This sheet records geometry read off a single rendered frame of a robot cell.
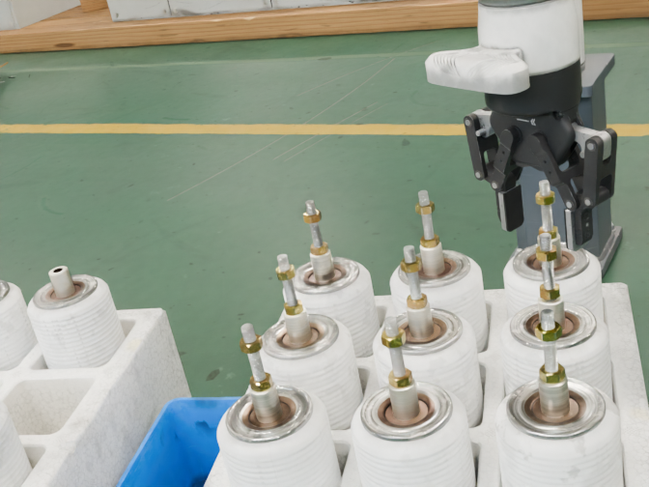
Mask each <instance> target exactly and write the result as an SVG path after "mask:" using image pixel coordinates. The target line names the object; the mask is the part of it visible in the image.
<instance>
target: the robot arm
mask: <svg viewBox="0 0 649 487"><path fill-rule="evenodd" d="M478 40H479V46H476V47H473V48H470V49H462V50H451V51H441V52H436V53H433V54H431V55H430V57H429V58H428V59H427V60H426V62H425V64H426V72H427V78H428V82H430V83H432V84H436V85H441V86H447V87H453V88H459V89H466V90H471V91H478V92H484V95H485V103H486V105H487V106H485V107H483V108H481V109H479V110H476V111H474V112H472V113H470V114H468V115H466V116H465V117H464V124H465V129H466V138H467V143H468V148H469V152H470V157H471V162H472V166H473V170H474V176H475V178H476V179H477V180H479V181H483V180H486V181H487V182H489V183H490V184H491V187H492V189H493V190H495V197H496V205H497V215H498V218H499V220H500V222H501V225H502V229H503V230H505V231H509V232H512V231H513V230H515V229H517V228H518V227H520V226H522V224H523V222H524V217H523V206H522V187H521V185H517V184H516V181H518V180H519V178H520V175H521V172H522V169H523V168H524V167H528V166H531V167H533V168H535V169H537V170H539V171H543V172H544V173H545V175H546V177H547V179H548V181H549V183H550V185H551V186H555V187H556V188H557V190H558V192H559V194H560V196H561V198H562V201H563V203H564V205H565V207H566V208H567V209H566V210H564V221H565V235H566V246H567V249H570V250H573V251H578V250H579V249H581V248H582V247H584V246H585V245H587V244H588V242H589V241H590V240H591V239H592V236H593V224H592V223H593V218H592V209H593V208H595V207H597V206H598V205H600V204H602V203H603V202H605V201H607V199H609V198H610V197H612V196H613V194H614V182H615V166H616V151H617V133H616V131H615V130H614V129H612V128H607V129H604V130H602V131H597V130H593V129H589V128H585V127H584V123H583V121H582V119H581V118H580V116H579V113H578V104H579V101H580V97H581V94H582V83H581V72H582V71H584V69H585V55H584V36H583V19H582V2H581V0H478ZM497 138H498V139H499V142H500V145H499V146H498V140H497ZM578 144H579V145H580V146H581V151H580V149H579V147H578ZM486 151H487V156H488V161H489V162H488V163H486V162H485V158H484V153H485V152H486ZM567 160H568V161H569V167H568V168H567V169H565V170H564V171H561V170H560V169H559V167H558V166H560V165H562V164H563V163H565V162H566V161H567ZM571 179H572V180H573V182H574V184H575V186H576V188H577V190H578V192H575V191H574V189H573V187H572V185H571Z"/></svg>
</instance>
